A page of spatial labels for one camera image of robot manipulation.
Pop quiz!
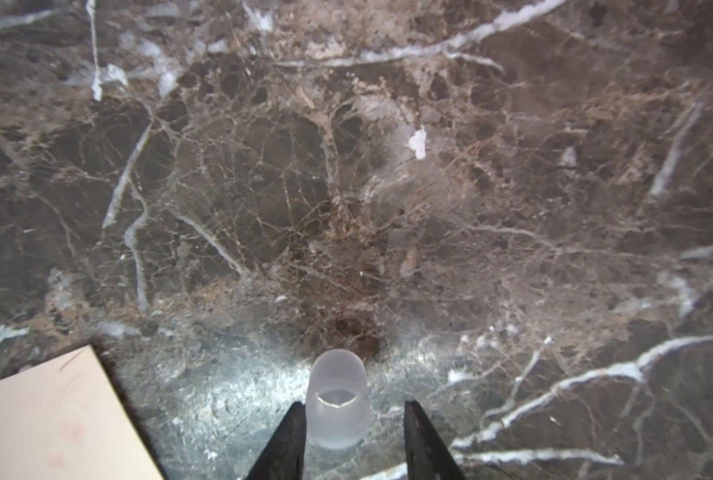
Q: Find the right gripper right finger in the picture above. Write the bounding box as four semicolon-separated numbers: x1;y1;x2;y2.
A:
404;400;466;480

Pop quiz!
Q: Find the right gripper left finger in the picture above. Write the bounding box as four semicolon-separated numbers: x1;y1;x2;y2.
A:
246;401;306;480

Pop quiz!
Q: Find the white glue stick cap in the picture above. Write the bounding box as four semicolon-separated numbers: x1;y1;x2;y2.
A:
304;349;373;451

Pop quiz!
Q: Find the pink envelope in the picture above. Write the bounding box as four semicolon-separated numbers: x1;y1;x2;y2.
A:
0;346;162;479

